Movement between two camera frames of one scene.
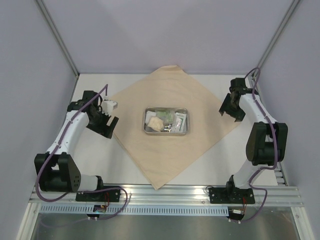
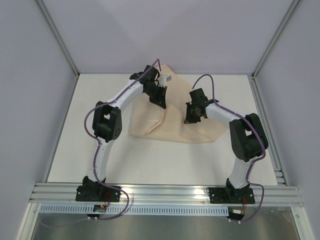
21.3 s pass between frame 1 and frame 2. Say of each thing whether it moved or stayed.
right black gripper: moved
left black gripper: moved
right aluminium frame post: stayed
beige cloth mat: moved
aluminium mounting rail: stayed
